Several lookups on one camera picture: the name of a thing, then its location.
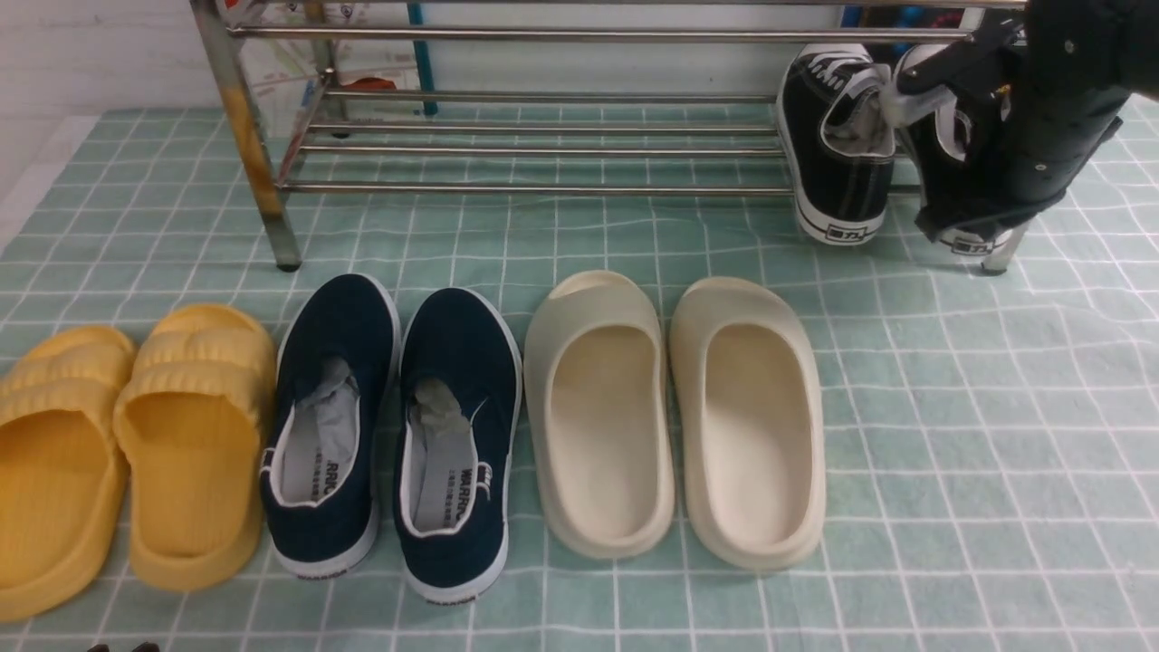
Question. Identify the navy slip-on shoe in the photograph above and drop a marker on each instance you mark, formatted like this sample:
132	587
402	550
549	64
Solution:
461	393
318	475

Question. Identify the cream slipper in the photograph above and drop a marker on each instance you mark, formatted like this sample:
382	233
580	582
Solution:
595	388
750	403

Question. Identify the metal shoe rack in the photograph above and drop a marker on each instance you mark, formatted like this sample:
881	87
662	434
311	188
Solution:
323	125

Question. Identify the black canvas sneaker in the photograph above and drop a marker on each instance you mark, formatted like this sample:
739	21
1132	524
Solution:
939	142
840	150

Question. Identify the yellow slipper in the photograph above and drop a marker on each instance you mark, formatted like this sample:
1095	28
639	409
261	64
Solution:
63	475
192	422

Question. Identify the left cream slipper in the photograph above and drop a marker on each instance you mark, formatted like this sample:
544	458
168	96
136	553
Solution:
595	388

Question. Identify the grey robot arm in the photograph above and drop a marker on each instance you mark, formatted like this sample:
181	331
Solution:
1139	68

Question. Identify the right cream slipper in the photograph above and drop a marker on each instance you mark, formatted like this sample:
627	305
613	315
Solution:
750	403

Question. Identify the right yellow slipper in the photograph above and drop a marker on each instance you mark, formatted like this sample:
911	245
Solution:
192	422

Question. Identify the green checkered tablecloth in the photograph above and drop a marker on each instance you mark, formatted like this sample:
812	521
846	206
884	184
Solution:
991	441

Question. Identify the right navy slip-on shoe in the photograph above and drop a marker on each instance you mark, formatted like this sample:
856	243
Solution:
461	393

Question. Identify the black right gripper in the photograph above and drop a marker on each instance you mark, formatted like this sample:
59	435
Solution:
1055	95

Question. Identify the white box with red print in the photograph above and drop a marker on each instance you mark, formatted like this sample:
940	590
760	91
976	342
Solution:
282	73

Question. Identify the left yellow slipper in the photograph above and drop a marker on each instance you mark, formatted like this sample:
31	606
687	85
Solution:
63	475

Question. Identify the dark book with orange text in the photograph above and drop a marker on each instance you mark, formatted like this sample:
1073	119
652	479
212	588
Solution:
921	18

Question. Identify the left navy slip-on shoe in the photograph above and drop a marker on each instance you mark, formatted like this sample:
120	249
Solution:
318	475

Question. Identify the teal vertical pole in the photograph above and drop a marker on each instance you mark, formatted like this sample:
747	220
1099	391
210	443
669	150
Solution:
422	57

